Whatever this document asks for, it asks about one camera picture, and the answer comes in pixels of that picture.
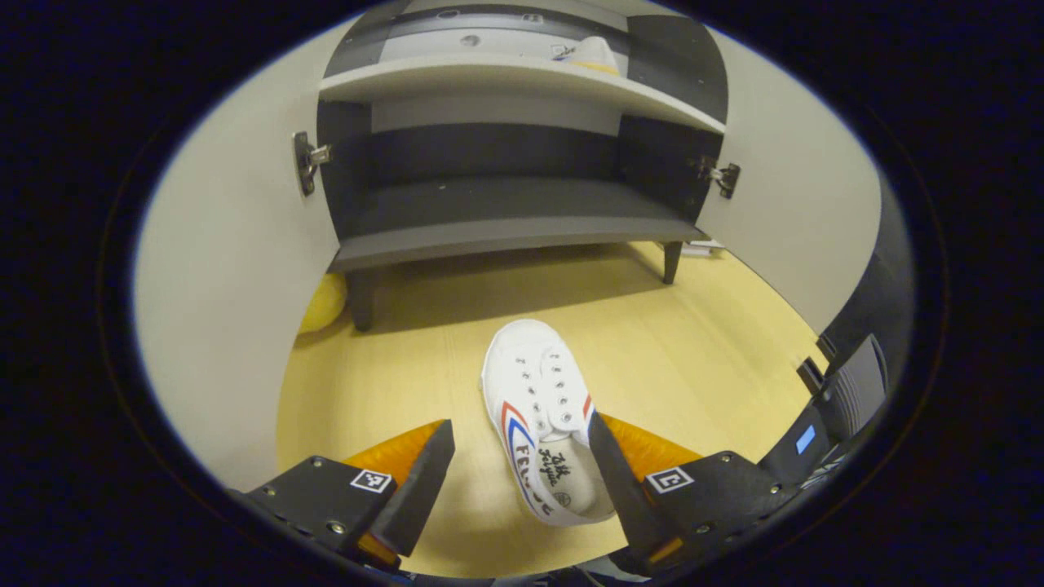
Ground black device with blue light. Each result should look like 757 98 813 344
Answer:
754 404 849 498

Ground white canvas shoe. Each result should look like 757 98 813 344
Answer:
480 318 617 527
551 35 622 77

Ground white cabinet door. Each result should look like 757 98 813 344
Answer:
135 20 368 494
693 29 886 335

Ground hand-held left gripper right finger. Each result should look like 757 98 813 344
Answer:
587 412 804 576

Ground metal door hinge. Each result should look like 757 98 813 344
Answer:
693 155 741 201
294 130 333 196

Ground white shoe cabinet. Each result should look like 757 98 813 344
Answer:
314 0 731 331

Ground grey ribbed panel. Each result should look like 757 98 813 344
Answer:
820 334 890 445

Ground black backdrop cloth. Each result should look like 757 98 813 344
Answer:
816 167 918 384

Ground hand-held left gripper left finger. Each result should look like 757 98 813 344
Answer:
228 419 456 572

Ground yellow plush toy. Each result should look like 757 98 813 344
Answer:
298 271 349 335

